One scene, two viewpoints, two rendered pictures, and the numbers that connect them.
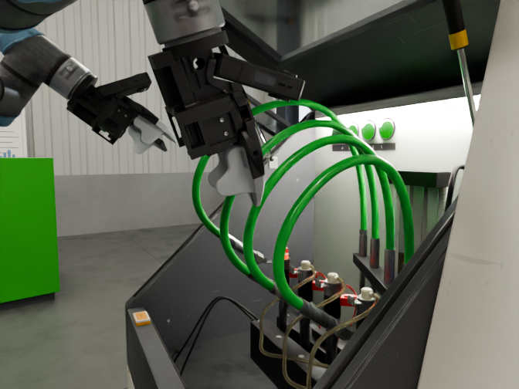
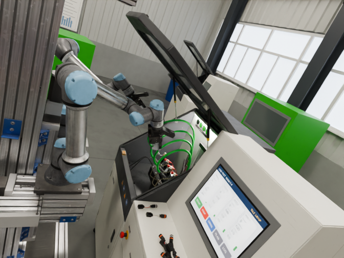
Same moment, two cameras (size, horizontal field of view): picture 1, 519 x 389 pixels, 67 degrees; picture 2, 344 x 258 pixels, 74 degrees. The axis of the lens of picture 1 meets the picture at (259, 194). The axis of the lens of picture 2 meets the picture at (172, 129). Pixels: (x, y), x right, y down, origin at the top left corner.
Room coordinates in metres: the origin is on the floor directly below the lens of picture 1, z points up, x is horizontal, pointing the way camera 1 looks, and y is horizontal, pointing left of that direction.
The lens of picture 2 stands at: (-0.82, -0.01, 1.91)
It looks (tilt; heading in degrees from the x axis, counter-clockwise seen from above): 20 degrees down; 359
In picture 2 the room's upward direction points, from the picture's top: 22 degrees clockwise
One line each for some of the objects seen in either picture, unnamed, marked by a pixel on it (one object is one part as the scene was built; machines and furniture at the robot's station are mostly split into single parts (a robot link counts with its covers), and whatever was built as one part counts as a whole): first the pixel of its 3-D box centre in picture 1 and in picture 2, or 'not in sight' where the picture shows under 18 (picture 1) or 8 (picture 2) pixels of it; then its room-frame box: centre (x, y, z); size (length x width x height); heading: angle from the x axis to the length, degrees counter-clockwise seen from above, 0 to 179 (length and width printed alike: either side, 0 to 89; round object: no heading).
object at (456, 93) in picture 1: (389, 104); (210, 126); (0.87, -0.28, 1.43); 0.54 x 0.03 x 0.02; 26
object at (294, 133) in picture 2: not in sight; (267, 145); (3.39, -1.85, 0.81); 1.05 x 0.81 x 1.62; 25
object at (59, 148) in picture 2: not in sight; (66, 151); (0.20, 0.44, 1.20); 0.13 x 0.12 x 0.14; 49
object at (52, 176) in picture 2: not in sight; (61, 169); (0.20, 0.45, 1.09); 0.15 x 0.15 x 0.10
